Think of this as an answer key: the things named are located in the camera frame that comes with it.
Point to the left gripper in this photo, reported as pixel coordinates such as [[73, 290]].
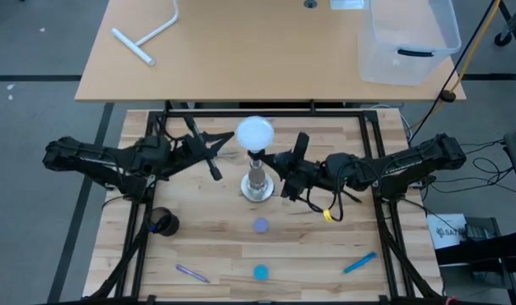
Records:
[[190, 148]]

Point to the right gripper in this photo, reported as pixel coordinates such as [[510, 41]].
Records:
[[304, 173]]

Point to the silver lamp stand black socket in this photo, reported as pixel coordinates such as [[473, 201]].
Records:
[[257, 188]]

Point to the white lightbulb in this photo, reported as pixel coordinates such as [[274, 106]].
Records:
[[254, 134]]

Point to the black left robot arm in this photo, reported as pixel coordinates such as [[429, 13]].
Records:
[[96, 159]]

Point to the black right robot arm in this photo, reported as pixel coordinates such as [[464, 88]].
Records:
[[410, 165]]

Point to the purple candle jar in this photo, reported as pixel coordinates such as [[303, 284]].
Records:
[[262, 225]]

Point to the black thin stick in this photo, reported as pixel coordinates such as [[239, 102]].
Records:
[[354, 197]]

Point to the tan wooden desk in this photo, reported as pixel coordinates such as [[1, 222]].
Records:
[[240, 51]]

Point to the black cylinder cup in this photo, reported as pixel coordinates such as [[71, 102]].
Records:
[[164, 222]]

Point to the blue candle glass jar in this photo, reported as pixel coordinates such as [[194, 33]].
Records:
[[261, 272]]

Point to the white pipe stand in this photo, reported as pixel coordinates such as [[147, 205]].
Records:
[[132, 46]]

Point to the blue pen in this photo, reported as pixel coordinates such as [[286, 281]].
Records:
[[360, 262]]

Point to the purple pen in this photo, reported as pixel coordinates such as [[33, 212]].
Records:
[[192, 273]]

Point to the grey desk grommet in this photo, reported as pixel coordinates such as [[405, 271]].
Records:
[[310, 3]]

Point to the white printed box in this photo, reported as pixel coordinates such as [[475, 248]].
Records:
[[446, 231]]

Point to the clear plastic bin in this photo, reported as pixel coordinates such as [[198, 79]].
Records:
[[410, 25]]

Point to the dark grey box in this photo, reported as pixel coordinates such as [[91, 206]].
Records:
[[482, 229]]

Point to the black beam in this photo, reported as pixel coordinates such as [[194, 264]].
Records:
[[482, 252]]

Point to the black caster leg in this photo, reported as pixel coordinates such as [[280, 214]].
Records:
[[504, 39]]

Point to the black aluminium frame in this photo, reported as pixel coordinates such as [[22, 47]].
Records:
[[325, 113]]

